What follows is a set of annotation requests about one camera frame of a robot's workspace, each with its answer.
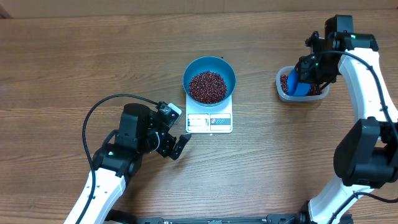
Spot blue plastic measuring scoop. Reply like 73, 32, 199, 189
287, 69, 312, 96

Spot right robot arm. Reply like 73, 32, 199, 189
294, 15, 397, 223

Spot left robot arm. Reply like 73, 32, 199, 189
65, 102, 191, 223

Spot white digital kitchen scale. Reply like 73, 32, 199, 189
185, 95, 233, 134

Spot teal blue bowl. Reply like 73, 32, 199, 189
182, 56, 237, 107

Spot clear plastic container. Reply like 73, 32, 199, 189
275, 65, 330, 103

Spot red adzuki beans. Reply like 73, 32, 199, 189
188, 70, 228, 104

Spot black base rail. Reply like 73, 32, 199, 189
104, 209, 309, 224

